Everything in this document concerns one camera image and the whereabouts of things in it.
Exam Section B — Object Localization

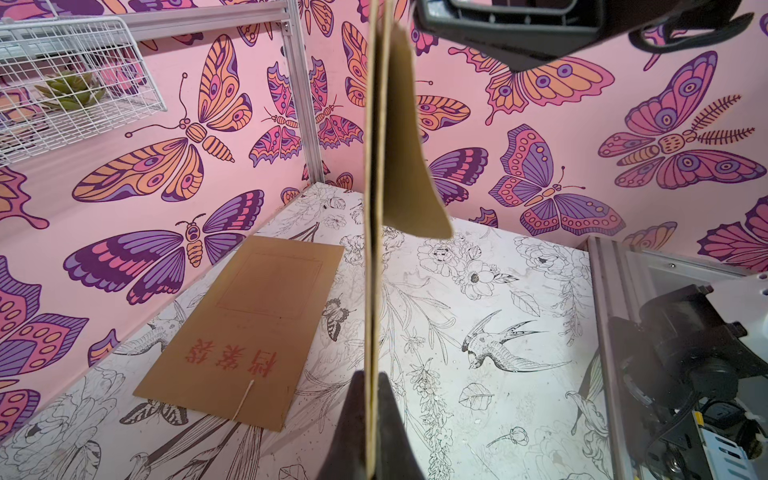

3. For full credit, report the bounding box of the aluminium frame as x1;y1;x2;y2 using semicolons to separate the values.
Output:
102;1;324;202

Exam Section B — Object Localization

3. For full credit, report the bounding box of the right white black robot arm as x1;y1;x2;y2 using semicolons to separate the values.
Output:
415;1;767;479

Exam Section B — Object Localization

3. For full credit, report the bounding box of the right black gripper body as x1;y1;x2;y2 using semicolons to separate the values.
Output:
413;0;754;72

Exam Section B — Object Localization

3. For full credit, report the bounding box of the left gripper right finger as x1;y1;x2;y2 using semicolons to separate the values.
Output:
377;373;425;480

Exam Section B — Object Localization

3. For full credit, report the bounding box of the white wire basket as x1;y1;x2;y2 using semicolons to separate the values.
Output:
1;17;166;166

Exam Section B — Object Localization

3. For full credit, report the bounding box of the small green succulent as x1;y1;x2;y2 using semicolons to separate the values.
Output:
34;71;106;112

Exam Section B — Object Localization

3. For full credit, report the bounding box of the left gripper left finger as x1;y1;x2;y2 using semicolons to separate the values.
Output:
317;371;366;480

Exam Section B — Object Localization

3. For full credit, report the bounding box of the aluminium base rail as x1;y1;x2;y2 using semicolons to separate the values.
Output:
587;237;767;479

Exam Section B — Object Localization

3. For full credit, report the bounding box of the kraft file bag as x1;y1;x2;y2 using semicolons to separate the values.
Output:
134;236;344;432
364;1;453;479

